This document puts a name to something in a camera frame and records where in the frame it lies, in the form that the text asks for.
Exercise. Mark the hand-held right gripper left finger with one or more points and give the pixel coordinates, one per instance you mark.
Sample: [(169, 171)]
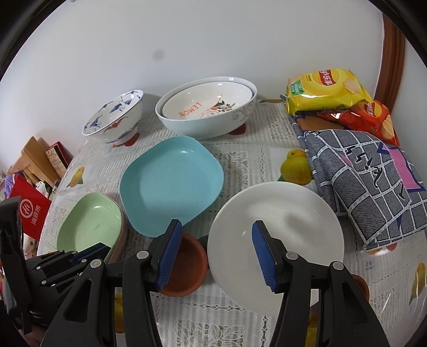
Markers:
[(170, 257)]

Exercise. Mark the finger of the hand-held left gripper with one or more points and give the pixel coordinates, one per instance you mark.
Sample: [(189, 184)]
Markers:
[(90, 252), (63, 277)]

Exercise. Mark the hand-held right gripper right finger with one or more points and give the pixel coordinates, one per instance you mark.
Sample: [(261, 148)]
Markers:
[(263, 257)]

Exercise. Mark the small brown bowl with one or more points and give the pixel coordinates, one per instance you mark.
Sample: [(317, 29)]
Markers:
[(190, 267)]

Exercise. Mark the green square plate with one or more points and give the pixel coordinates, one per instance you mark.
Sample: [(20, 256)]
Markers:
[(90, 223)]

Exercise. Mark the blue square plate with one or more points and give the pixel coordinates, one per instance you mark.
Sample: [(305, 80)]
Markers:
[(170, 187)]

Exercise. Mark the pink square plate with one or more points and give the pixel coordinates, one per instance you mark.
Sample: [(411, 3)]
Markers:
[(119, 240)]

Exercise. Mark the red paper bag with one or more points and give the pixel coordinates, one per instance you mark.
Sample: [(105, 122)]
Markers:
[(31, 207)]

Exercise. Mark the patterned box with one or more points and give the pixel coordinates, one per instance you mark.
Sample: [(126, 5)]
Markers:
[(58, 158)]

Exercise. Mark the grey checked cloth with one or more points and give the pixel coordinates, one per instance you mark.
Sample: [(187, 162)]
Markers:
[(360, 180)]

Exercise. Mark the blue and white patterned bowl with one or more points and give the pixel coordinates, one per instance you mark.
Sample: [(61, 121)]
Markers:
[(113, 123)]

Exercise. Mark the large white bowl grey scrolls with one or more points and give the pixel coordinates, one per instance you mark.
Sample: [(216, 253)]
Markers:
[(200, 128)]

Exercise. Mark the white bowl orange print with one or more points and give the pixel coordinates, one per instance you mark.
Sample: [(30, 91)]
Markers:
[(186, 100)]

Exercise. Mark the red chips bag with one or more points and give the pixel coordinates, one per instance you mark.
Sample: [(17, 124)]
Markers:
[(370, 116)]

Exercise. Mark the yellow chips bag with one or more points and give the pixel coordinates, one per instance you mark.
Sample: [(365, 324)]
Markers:
[(323, 90)]

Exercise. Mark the wooden door frame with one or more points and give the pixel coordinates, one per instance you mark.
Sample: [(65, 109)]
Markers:
[(392, 60)]

